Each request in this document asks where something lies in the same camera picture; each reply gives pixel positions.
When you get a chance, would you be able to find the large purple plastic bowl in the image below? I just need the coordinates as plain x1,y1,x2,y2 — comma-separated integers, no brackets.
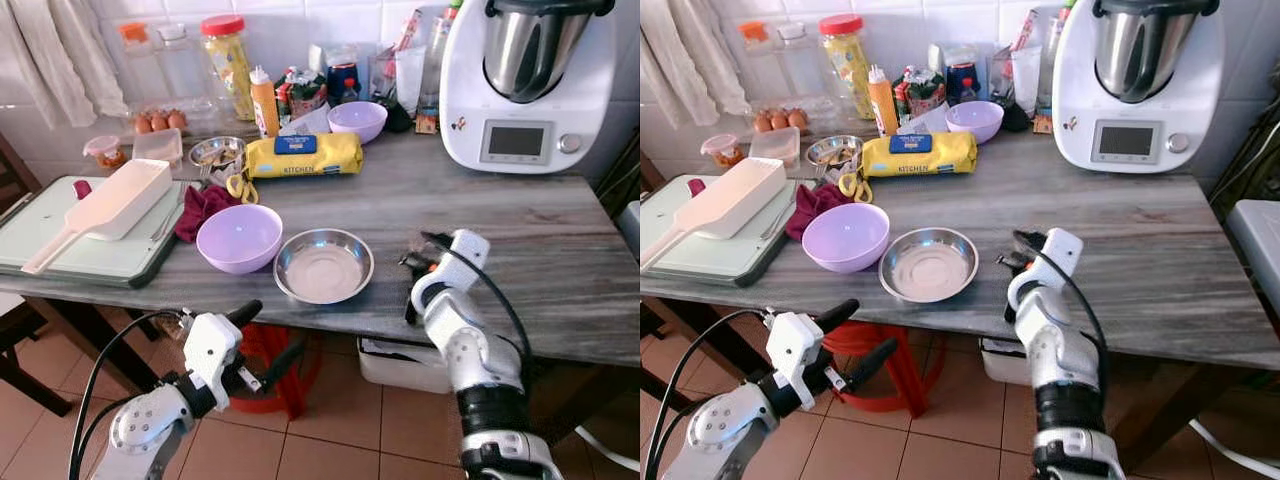
801,203,891,274
196,204,284,275

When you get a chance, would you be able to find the small steel bowl with cutlery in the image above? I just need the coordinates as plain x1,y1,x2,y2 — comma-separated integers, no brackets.
188,136,247,181
806,135,864,179

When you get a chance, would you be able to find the shallow stainless steel bowl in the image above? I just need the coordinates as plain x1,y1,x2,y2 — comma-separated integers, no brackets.
878,227,980,304
273,228,375,305

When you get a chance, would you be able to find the maroon cloth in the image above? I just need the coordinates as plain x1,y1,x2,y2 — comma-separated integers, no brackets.
785,182,851,242
174,183,241,244

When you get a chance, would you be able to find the yellow wipes pack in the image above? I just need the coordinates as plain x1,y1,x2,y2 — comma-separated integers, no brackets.
860,131,978,179
245,132,365,180

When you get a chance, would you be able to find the small cup pink lid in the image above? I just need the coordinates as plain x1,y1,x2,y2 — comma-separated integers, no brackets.
83,135,128,171
700,134,746,169

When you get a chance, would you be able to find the red green snack bag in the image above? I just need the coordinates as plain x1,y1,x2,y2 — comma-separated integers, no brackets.
893,66,947,126
275,66,329,126

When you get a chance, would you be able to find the white plastic bag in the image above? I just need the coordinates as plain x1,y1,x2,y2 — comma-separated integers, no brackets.
395,45,427,116
1012,45,1043,116

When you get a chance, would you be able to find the red plastic stool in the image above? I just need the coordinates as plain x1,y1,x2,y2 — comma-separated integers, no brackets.
822,320,926,416
225,322,323,419

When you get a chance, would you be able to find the pale green cutting board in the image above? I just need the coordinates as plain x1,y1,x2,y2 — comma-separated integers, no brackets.
640,175,796,288
0,176,186,289

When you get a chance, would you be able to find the small purple plastic bowl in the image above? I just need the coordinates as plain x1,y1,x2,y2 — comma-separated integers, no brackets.
945,100,1005,144
327,101,389,144

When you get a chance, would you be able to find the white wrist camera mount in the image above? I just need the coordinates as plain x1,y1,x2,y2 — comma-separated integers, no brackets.
768,312,827,409
412,230,491,313
183,312,244,409
1008,228,1084,311

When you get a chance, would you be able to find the tall jar red lid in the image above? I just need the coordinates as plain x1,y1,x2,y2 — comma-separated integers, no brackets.
200,14,256,123
818,13,874,121

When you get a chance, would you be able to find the white plastic scoop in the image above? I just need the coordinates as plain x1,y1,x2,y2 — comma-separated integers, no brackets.
20,158,173,276
640,157,788,271

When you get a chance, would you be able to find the white side cabinet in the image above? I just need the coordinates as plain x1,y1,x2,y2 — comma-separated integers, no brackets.
1228,200,1280,293
610,200,641,263

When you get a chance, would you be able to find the white kitchen food processor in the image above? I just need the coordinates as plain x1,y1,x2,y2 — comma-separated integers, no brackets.
1050,0,1226,174
438,0,616,176

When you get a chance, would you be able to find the clear glass jar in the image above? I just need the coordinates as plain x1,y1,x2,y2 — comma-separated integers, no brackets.
777,22,827,101
157,22,211,101

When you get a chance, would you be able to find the hanging beige towel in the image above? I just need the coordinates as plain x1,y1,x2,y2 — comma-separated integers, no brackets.
640,0,753,118
0,0,131,128

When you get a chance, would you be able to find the clear plastic bag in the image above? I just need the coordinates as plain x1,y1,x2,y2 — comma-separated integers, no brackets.
370,45,401,106
990,45,1016,106

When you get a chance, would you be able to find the orange squeeze bottle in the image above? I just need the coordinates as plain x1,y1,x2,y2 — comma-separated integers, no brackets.
249,66,281,138
867,65,899,137

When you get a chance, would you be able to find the clear plastic lidded container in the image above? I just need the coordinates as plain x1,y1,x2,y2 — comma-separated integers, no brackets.
133,128,184,166
750,127,801,166

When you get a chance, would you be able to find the white floor cable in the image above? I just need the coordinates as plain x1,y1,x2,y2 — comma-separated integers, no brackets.
575,425,641,473
1190,420,1280,479

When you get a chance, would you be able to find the white plastic box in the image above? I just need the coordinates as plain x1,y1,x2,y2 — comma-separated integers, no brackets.
978,335,1041,387
357,335,456,394

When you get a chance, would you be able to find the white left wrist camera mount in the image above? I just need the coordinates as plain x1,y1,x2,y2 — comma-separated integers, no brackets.
768,312,827,409
183,312,244,409

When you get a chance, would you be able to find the metal fork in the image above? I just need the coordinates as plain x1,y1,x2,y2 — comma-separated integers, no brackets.
150,195,187,243
760,195,797,241

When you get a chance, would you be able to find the clear jar orange lid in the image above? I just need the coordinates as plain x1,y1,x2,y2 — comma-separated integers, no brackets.
118,22,166,106
738,20,786,104

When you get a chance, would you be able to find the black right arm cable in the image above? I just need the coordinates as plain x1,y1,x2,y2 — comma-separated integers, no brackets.
425,240,533,401
1020,240,1109,396

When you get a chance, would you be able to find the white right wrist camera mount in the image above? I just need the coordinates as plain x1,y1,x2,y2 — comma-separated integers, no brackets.
412,230,491,313
1008,228,1084,311

